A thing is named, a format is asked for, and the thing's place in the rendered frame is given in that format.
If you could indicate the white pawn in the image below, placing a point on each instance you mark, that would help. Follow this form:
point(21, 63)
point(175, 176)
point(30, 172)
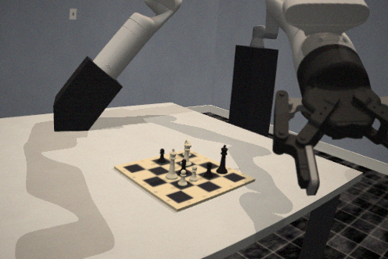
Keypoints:
point(182, 182)
point(193, 178)

